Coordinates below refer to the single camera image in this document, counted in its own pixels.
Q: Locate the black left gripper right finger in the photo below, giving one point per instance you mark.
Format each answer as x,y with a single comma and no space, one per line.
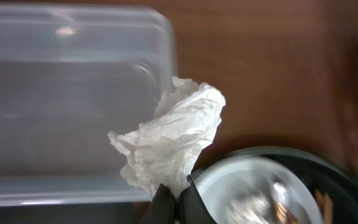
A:
191,208

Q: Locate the grey round plate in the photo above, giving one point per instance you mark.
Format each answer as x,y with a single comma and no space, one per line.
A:
239,177

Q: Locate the white paper napkin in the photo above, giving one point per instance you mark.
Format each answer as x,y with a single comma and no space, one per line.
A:
164,150

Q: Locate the round black tray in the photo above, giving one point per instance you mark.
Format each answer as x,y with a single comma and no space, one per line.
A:
315,172

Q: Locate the black rectangular tray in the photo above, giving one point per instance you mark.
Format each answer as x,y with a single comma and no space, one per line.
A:
93,213

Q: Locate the left wooden chopstick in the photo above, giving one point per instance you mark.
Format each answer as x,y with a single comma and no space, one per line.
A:
326,206

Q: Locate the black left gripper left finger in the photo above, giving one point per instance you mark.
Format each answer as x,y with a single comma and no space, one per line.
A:
162,207

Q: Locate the clear plastic waste bin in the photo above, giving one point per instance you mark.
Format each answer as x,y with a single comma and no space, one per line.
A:
69,75

